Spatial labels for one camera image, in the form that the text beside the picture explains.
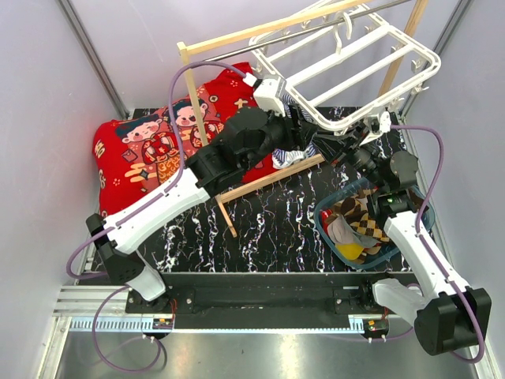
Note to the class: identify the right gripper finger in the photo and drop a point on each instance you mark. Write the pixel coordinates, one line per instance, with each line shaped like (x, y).
(335, 153)
(331, 138)

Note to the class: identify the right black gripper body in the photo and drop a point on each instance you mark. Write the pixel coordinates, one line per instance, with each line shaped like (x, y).
(361, 134)

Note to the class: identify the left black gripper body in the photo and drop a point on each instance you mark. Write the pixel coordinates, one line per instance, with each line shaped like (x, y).
(293, 138)

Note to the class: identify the white plastic clip hanger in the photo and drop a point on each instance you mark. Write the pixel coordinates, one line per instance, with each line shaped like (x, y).
(357, 68)

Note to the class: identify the wooden drying rack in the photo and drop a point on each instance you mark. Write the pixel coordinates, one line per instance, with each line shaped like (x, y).
(274, 40)

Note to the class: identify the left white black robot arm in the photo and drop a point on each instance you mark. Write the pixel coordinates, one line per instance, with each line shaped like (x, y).
(248, 137)

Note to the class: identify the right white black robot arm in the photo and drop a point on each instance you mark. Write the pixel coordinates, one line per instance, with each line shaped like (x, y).
(447, 314)

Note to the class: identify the blue striped cloth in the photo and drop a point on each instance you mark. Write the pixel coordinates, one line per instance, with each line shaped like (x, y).
(283, 159)

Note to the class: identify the brown argyle sock in bin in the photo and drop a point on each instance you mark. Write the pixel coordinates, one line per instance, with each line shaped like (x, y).
(365, 230)

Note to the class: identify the clear blue plastic bin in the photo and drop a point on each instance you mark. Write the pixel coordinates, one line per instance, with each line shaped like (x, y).
(327, 211)

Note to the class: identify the grey sock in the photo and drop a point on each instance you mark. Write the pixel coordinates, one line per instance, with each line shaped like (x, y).
(341, 233)

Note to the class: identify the yellow sock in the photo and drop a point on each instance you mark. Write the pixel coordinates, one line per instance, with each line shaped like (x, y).
(351, 251)

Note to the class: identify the red cartoon pillow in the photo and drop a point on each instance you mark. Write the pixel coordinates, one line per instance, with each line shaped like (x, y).
(136, 156)

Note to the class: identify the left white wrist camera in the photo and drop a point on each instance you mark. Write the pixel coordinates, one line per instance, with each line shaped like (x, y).
(267, 93)

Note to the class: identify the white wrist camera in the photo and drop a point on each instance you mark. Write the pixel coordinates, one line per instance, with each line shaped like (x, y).
(381, 123)
(267, 93)

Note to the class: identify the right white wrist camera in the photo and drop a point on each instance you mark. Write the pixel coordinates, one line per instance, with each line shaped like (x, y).
(381, 123)

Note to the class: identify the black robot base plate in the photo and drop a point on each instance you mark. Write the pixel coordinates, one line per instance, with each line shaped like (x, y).
(191, 292)

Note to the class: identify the right vertical aluminium post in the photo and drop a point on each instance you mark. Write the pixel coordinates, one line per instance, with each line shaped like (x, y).
(441, 21)

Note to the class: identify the vertical aluminium post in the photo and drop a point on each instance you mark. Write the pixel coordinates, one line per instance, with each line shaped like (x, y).
(77, 25)
(441, 21)

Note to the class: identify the left vertical aluminium post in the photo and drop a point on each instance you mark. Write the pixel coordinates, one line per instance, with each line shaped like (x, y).
(77, 25)

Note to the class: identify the aluminium frame rail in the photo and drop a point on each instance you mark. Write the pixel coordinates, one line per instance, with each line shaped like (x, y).
(83, 301)

